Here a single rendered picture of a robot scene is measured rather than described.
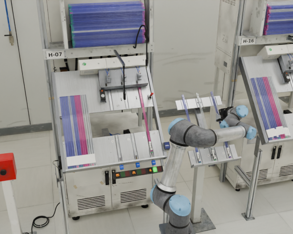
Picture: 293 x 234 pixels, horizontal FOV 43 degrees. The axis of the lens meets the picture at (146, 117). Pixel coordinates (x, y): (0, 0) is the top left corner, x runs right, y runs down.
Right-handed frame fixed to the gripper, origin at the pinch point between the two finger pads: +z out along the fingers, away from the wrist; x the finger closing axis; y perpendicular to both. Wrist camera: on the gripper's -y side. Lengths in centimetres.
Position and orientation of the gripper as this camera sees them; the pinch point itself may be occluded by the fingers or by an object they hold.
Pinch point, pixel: (219, 120)
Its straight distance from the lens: 262.3
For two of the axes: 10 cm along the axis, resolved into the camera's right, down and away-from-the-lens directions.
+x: -9.6, 1.2, -2.5
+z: -2.3, 1.3, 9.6
